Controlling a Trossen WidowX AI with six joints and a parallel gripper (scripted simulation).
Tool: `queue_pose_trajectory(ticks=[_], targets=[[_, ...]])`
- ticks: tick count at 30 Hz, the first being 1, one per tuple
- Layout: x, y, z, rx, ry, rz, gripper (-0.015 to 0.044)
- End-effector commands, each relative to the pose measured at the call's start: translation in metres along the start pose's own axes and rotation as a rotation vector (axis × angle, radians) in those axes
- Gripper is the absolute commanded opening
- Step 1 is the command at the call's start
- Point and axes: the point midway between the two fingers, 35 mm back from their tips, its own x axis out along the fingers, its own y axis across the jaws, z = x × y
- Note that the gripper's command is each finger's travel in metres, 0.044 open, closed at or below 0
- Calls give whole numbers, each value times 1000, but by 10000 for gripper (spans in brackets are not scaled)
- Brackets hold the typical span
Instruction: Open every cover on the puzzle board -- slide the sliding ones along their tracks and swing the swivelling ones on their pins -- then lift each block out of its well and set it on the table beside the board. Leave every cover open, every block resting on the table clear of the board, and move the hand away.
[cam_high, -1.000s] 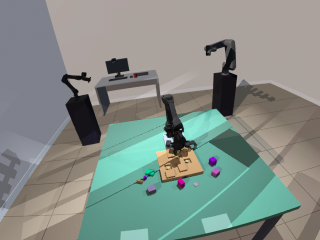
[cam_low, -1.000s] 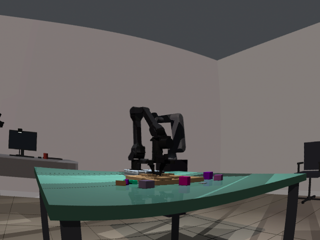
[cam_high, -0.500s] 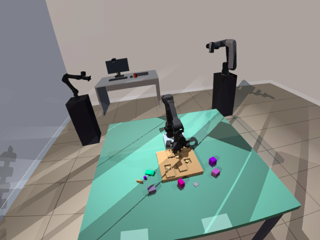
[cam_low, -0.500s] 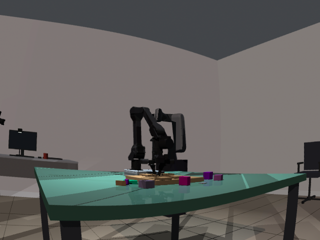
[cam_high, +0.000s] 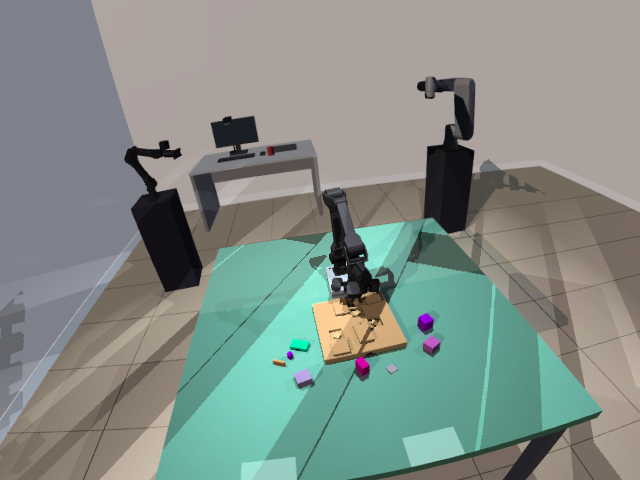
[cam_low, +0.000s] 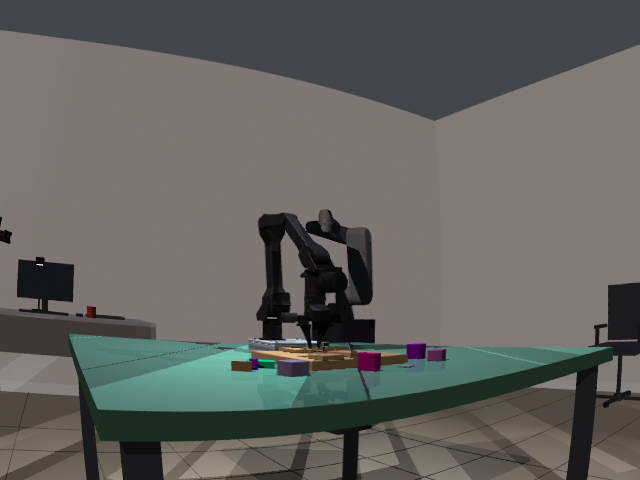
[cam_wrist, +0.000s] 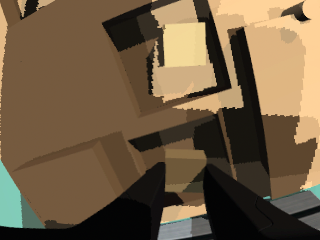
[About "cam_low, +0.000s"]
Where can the green rectangular block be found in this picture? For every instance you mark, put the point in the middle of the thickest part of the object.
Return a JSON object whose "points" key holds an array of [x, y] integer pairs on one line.
{"points": [[269, 364]]}

